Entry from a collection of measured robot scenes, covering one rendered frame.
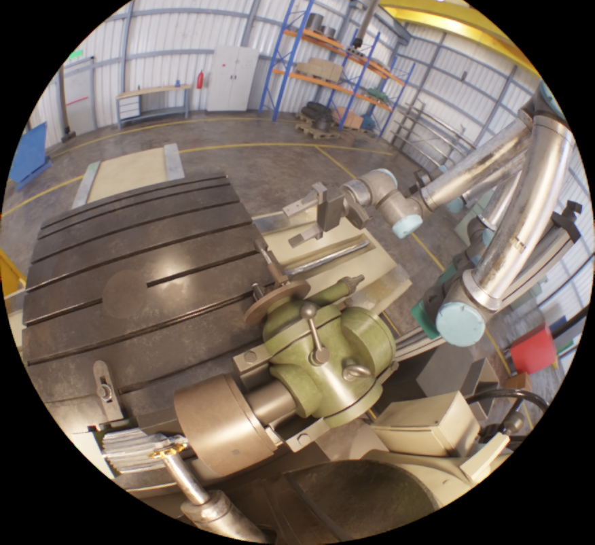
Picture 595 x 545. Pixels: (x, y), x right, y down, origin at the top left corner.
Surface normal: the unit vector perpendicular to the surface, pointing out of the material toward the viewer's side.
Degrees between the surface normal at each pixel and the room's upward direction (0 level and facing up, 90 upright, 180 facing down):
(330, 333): 27
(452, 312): 95
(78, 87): 90
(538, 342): 90
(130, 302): 0
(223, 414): 13
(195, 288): 0
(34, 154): 90
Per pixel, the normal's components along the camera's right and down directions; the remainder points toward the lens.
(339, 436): 0.27, -0.63
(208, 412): 0.07, -0.85
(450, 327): -0.78, 0.37
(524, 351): -0.93, 0.01
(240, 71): 0.52, 0.73
